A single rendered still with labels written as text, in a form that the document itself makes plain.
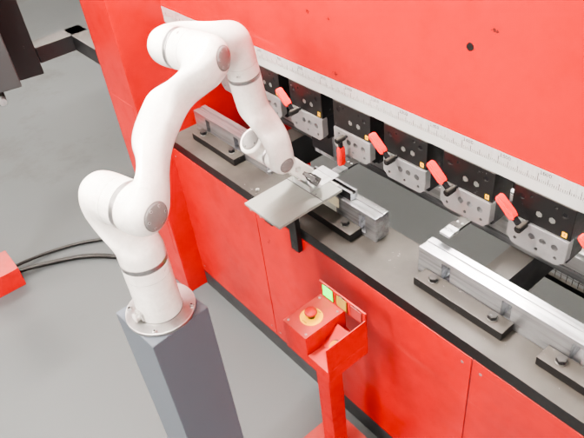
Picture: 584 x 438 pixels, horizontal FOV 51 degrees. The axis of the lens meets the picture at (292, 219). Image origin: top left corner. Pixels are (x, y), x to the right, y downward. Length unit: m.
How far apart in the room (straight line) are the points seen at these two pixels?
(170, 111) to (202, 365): 0.74
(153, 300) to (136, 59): 1.17
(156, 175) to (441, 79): 0.68
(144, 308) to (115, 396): 1.28
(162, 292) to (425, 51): 0.86
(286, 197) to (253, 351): 1.05
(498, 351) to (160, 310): 0.88
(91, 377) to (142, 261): 1.53
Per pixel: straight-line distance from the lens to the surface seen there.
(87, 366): 3.04
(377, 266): 1.90
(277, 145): 1.71
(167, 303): 1.62
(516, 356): 1.71
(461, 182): 1.56
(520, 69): 1.34
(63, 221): 3.93
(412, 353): 1.94
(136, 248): 1.51
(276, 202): 1.97
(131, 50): 2.48
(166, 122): 1.44
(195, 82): 1.44
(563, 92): 1.31
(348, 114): 1.76
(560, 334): 1.66
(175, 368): 1.73
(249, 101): 1.68
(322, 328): 1.87
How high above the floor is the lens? 2.19
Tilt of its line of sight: 39 degrees down
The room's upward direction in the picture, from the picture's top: 8 degrees counter-clockwise
